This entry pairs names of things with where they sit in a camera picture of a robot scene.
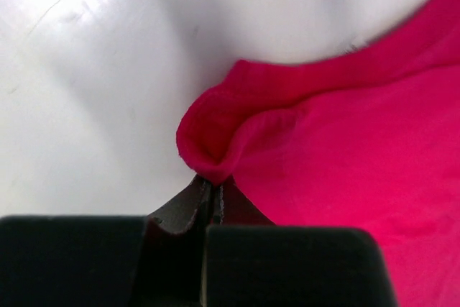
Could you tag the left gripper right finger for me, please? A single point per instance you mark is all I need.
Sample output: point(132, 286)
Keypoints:
point(249, 261)

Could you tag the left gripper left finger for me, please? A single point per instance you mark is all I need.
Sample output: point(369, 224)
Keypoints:
point(147, 260)

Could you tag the red t shirt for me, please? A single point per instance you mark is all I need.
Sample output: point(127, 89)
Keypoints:
point(369, 139)

